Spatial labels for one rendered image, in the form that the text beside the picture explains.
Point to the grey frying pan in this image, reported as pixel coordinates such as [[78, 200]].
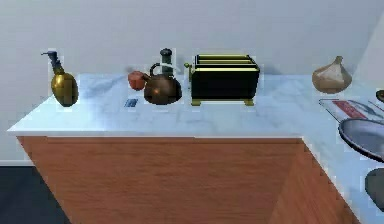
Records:
[[365, 136]]

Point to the copper brown kettle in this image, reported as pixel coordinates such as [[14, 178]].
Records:
[[162, 90]]

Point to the beige onion shaped vase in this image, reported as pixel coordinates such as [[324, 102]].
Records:
[[331, 78]]

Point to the brown wooden kitchen counter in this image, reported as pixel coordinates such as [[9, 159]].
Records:
[[173, 180]]

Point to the small dark round object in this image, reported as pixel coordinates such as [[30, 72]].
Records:
[[380, 95]]

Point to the small blue card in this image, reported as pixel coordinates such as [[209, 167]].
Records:
[[131, 102]]

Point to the black and gold toaster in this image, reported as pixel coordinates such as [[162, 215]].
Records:
[[225, 83]]

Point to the gold soap dispenser bottle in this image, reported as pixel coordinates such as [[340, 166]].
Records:
[[64, 88]]

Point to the red apple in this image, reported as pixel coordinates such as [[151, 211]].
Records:
[[135, 80]]

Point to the dark grey round dish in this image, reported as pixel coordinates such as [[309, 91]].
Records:
[[376, 187]]

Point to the dark pepper mill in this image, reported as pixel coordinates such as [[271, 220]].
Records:
[[166, 61]]

